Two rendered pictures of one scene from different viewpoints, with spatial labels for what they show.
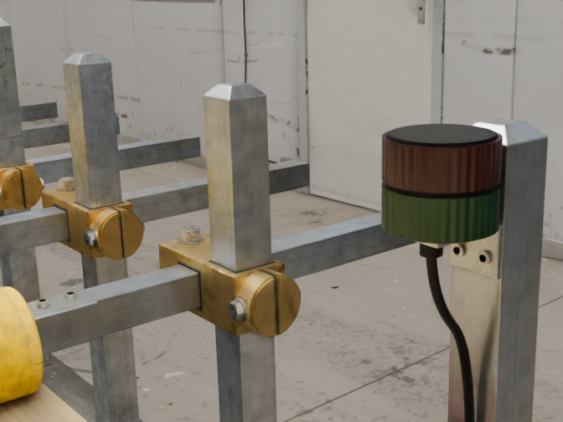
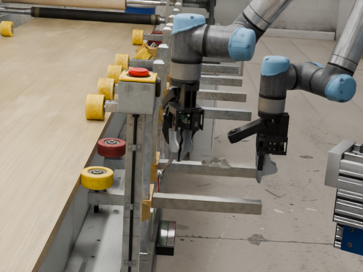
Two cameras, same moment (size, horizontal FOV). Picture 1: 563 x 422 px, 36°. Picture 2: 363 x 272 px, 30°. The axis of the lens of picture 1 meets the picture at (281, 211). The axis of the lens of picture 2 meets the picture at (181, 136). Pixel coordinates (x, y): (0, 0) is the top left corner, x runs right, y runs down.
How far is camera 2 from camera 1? 160 cm
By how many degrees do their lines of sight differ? 37
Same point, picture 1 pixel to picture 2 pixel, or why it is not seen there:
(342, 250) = not seen: hidden behind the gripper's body
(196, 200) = (199, 95)
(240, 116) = (155, 67)
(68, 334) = (112, 108)
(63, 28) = not seen: outside the picture
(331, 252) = not seen: hidden behind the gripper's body
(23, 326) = (99, 102)
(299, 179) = (241, 99)
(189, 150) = (237, 83)
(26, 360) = (98, 109)
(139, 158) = (215, 81)
